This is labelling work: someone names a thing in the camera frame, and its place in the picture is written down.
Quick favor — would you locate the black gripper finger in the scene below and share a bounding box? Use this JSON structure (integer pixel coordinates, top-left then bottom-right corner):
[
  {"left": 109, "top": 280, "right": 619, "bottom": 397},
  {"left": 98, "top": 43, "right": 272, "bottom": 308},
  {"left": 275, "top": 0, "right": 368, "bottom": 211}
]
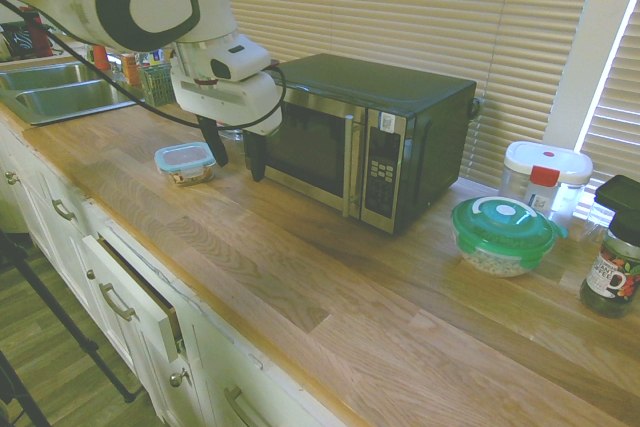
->
[
  {"left": 195, "top": 115, "right": 230, "bottom": 168},
  {"left": 242, "top": 128, "right": 269, "bottom": 184}
]

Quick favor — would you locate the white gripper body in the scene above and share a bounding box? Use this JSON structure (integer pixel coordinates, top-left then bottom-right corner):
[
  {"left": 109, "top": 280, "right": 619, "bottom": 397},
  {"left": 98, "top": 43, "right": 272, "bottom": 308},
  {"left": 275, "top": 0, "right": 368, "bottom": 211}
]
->
[{"left": 170, "top": 58, "right": 285, "bottom": 137}]

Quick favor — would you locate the steel microwave door with handle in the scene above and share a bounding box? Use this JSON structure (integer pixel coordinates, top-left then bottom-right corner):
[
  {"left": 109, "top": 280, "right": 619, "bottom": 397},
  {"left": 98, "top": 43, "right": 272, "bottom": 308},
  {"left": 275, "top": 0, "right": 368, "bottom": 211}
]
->
[{"left": 243, "top": 88, "right": 369, "bottom": 221}]

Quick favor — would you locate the black steel microwave body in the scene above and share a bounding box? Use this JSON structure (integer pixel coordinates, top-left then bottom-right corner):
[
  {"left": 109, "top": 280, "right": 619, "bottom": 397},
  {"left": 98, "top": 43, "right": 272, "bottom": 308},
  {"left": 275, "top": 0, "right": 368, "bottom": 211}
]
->
[{"left": 269, "top": 52, "right": 477, "bottom": 236}]

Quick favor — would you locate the small blue lid food container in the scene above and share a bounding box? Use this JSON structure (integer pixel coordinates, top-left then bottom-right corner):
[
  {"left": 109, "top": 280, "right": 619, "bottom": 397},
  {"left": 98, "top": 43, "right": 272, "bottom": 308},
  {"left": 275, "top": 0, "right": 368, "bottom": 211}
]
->
[{"left": 153, "top": 142, "right": 218, "bottom": 188}]

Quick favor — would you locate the green plastic basket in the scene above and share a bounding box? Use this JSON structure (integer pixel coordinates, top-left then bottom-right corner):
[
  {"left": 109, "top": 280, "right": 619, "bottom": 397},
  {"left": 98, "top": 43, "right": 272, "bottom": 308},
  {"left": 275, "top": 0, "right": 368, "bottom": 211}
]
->
[{"left": 138, "top": 63, "right": 175, "bottom": 109}]

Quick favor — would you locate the orange label container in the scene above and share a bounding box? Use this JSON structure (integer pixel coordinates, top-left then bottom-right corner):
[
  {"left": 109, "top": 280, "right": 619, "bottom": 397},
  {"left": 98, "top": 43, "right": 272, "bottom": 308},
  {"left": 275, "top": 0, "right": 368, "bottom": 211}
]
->
[{"left": 121, "top": 51, "right": 145, "bottom": 87}]

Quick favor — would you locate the orange bottle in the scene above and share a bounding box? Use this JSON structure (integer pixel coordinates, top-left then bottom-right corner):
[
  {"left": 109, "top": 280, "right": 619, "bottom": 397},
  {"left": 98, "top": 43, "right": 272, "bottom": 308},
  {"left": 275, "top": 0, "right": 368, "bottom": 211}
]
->
[{"left": 91, "top": 44, "right": 112, "bottom": 71}]

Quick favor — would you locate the stainless steel sink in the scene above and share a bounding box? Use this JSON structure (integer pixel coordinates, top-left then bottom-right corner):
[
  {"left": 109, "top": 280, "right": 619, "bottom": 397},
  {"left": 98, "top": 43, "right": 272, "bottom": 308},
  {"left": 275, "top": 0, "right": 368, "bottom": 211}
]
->
[{"left": 0, "top": 60, "right": 147, "bottom": 127}]

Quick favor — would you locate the white open drawer front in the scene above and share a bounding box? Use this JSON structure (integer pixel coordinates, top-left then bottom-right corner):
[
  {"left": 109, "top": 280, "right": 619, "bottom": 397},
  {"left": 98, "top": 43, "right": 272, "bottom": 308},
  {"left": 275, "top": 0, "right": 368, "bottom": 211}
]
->
[{"left": 81, "top": 233, "right": 184, "bottom": 364}]

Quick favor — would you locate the wide beige window blind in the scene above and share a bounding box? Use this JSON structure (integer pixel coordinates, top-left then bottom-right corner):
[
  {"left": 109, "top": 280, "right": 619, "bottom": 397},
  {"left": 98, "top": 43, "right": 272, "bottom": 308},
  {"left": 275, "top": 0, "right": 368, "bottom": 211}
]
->
[{"left": 219, "top": 0, "right": 604, "bottom": 184}]

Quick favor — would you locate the red bottle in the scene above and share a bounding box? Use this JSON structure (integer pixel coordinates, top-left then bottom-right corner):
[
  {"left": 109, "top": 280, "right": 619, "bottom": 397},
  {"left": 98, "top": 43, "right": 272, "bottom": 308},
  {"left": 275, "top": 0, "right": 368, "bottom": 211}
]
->
[{"left": 21, "top": 6, "right": 55, "bottom": 59}]

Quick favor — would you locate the black white patterned bag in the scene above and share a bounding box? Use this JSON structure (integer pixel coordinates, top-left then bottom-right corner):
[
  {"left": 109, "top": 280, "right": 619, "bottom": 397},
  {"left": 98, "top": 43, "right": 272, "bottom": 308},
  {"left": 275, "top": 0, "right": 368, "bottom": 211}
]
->
[{"left": 0, "top": 21, "right": 35, "bottom": 62}]

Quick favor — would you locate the round green lid food container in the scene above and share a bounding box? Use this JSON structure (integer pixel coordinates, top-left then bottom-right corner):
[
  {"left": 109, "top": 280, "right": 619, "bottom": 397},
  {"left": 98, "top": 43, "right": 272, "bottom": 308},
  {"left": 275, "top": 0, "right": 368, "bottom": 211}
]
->
[{"left": 451, "top": 195, "right": 569, "bottom": 280}]

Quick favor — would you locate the clear container white lid red latch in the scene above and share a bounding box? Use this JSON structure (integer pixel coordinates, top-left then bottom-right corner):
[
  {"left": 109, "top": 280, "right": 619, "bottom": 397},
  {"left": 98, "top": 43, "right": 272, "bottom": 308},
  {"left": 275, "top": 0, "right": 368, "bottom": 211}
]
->
[{"left": 499, "top": 140, "right": 595, "bottom": 229}]

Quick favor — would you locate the clear plastic container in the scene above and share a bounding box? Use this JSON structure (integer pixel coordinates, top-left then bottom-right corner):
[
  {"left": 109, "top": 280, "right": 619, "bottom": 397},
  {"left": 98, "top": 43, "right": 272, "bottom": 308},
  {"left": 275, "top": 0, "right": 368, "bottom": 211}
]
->
[{"left": 582, "top": 199, "right": 615, "bottom": 243}]

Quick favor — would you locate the instant coffee jar black lid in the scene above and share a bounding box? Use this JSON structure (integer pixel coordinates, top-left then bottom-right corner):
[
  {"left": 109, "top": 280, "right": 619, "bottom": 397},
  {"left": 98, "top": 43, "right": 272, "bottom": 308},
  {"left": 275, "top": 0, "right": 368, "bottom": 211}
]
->
[{"left": 579, "top": 174, "right": 640, "bottom": 320}]

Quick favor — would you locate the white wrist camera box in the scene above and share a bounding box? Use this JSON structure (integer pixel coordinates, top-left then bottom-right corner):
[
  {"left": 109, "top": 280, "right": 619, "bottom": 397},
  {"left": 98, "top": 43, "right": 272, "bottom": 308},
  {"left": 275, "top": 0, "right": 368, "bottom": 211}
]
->
[{"left": 208, "top": 33, "right": 274, "bottom": 84}]

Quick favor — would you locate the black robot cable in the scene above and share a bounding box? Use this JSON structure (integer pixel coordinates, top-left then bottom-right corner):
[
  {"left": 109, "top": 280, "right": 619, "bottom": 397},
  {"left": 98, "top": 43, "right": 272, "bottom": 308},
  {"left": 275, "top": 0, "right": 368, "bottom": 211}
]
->
[{"left": 0, "top": 0, "right": 288, "bottom": 130}]

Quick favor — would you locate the brushed metal drawer handle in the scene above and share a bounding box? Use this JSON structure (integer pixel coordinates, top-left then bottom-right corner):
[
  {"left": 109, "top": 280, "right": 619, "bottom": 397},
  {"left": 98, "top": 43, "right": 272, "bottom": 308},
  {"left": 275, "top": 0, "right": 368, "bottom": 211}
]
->
[
  {"left": 98, "top": 282, "right": 138, "bottom": 323},
  {"left": 51, "top": 198, "right": 77, "bottom": 223},
  {"left": 223, "top": 386, "right": 262, "bottom": 427}
]

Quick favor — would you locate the black camera tripod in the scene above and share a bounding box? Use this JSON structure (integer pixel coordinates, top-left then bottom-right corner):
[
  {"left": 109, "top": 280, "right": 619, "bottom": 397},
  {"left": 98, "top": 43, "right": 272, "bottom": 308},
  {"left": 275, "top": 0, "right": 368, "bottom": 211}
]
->
[{"left": 0, "top": 226, "right": 137, "bottom": 427}]

